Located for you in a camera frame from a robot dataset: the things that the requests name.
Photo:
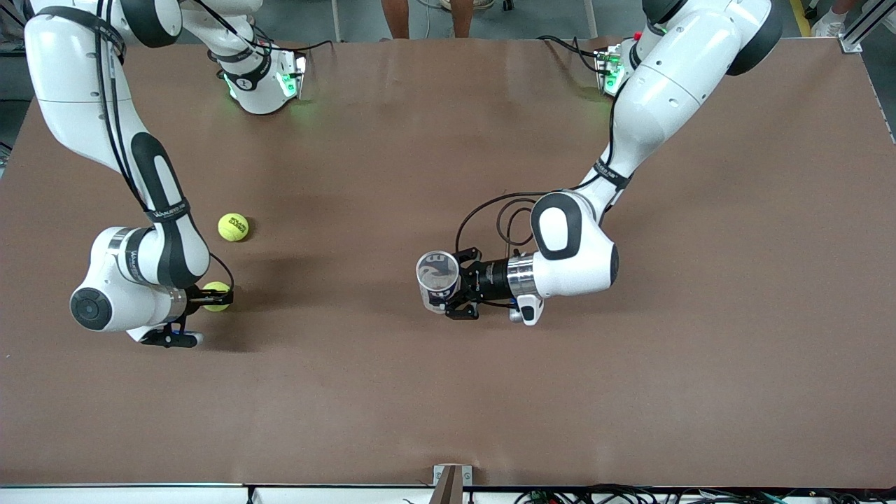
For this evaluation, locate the clear Wilson tennis ball can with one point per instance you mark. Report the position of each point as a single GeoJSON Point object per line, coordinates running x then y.
{"type": "Point", "coordinates": [437, 273]}

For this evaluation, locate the yellow tennis ball black print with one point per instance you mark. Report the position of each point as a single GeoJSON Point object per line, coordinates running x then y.
{"type": "Point", "coordinates": [233, 227]}

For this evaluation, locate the aluminium frame profile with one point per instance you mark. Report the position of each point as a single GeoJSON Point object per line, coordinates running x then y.
{"type": "Point", "coordinates": [854, 43]}

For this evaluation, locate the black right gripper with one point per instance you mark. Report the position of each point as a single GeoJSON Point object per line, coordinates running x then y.
{"type": "Point", "coordinates": [195, 299]}

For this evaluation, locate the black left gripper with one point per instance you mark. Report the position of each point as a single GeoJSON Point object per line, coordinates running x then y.
{"type": "Point", "coordinates": [488, 278]}

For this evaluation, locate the white sneaker with sock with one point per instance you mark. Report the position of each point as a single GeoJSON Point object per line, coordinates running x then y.
{"type": "Point", "coordinates": [829, 28]}

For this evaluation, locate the plain yellow tennis ball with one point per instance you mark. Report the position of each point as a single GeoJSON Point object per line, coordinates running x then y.
{"type": "Point", "coordinates": [218, 285]}

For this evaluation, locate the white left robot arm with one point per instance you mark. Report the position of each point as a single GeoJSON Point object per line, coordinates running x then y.
{"type": "Point", "coordinates": [665, 91]}

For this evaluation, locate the white shoe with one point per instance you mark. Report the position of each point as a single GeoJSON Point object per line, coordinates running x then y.
{"type": "Point", "coordinates": [483, 3]}

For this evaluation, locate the grey metal camera mount bracket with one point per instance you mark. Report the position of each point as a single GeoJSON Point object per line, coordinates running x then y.
{"type": "Point", "coordinates": [451, 483]}

